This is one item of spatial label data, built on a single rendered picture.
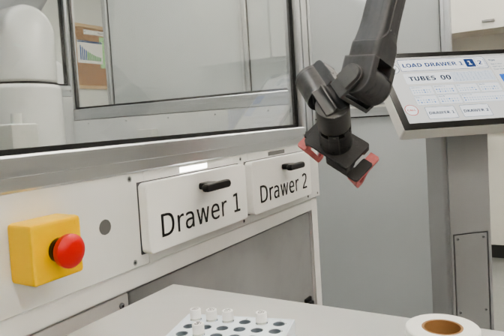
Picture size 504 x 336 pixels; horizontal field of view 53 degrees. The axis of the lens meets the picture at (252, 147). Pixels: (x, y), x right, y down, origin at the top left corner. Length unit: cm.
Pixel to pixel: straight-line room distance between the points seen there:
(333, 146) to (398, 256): 165
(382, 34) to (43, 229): 57
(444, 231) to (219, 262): 91
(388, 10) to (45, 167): 56
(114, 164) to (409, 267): 191
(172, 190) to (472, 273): 118
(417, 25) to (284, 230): 140
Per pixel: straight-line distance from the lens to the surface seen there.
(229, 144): 102
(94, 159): 74
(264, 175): 109
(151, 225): 81
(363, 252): 255
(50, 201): 70
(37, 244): 64
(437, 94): 163
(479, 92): 171
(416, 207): 243
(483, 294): 184
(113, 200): 77
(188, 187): 88
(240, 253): 108
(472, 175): 174
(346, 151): 92
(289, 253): 128
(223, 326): 58
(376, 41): 84
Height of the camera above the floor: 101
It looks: 3 degrees down
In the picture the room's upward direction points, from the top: 4 degrees counter-clockwise
